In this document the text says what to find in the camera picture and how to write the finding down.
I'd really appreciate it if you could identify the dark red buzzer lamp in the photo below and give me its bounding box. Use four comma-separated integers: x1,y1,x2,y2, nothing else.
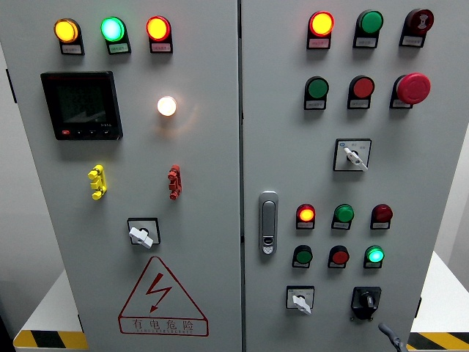
405,8,435,36

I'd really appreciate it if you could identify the small red push button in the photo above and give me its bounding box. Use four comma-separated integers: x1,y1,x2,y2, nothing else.
329,245,350,265

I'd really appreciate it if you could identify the black knob turn switch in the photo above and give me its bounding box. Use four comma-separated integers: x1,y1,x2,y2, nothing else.
350,286,383,321

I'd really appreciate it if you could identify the large yellow round lamp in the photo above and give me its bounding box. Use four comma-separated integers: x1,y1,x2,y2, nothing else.
53,18,81,44

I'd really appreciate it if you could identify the silver door lock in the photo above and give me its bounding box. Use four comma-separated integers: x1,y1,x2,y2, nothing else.
258,190,279,257

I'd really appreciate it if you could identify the small green round lamp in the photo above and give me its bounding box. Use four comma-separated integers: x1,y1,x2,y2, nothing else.
333,204,355,224
364,245,385,265

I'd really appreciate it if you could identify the large red push button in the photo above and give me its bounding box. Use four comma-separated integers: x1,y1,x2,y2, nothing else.
349,75,375,100

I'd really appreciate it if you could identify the large red stop button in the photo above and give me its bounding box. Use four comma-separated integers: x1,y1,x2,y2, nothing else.
396,72,432,106

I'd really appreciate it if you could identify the white handle switch blue mark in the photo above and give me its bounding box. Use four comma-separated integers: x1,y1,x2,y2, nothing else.
332,138,372,172

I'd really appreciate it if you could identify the small red handle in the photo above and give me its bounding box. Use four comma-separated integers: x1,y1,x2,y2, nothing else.
167,164,182,201

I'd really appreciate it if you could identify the pale grey cabinet door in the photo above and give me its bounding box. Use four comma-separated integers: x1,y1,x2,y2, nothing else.
0,0,243,352
240,0,469,352

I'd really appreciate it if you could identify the white handle turn switch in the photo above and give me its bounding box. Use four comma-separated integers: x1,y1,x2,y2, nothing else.
286,285,315,315
126,217,162,250

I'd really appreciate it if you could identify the large green push button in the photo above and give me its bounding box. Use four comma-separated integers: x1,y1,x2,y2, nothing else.
306,76,330,100

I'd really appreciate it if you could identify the small red round lamp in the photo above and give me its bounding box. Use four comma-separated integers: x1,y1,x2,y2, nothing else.
371,203,394,224
296,203,317,224

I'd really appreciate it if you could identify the black yellow striped tape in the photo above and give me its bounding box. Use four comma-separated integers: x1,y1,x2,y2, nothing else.
406,331,469,351
13,330,89,351

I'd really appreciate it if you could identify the red warning triangle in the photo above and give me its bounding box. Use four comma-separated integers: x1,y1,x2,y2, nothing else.
117,255,210,337

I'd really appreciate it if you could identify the large green round lamp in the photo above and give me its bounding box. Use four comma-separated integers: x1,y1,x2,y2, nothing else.
356,10,385,36
100,16,127,43

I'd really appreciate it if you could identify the small yellow handle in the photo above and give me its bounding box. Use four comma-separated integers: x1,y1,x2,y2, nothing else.
87,164,108,201

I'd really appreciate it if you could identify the large red round lamp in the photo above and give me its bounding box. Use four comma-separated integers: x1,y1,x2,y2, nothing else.
145,15,171,42
309,10,336,37

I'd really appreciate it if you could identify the black display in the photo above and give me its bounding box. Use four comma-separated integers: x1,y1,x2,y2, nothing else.
40,70,124,142

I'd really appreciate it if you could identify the white lamp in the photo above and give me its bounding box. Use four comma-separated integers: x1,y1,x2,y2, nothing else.
157,95,178,117

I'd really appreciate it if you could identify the small green push button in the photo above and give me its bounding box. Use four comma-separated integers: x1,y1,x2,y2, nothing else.
293,245,314,265

